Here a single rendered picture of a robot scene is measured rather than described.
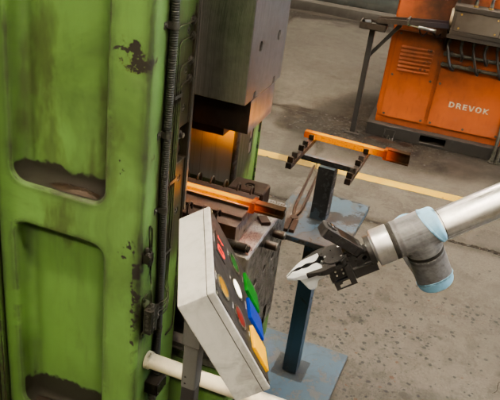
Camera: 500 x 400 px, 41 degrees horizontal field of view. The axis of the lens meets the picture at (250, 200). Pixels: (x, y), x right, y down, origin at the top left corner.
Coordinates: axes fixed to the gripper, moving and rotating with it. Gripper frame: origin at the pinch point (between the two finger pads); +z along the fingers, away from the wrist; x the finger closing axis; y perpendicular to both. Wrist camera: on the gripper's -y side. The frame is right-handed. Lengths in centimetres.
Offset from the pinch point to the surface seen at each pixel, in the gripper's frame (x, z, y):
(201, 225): -0.7, 13.3, -21.8
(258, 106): 41.3, -6.8, -26.2
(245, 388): -27.1, 15.6, 3.6
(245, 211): 43.3, 9.7, 3.4
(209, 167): 77, 19, 0
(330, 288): 146, 5, 121
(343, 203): 96, -18, 46
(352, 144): 91, -29, 21
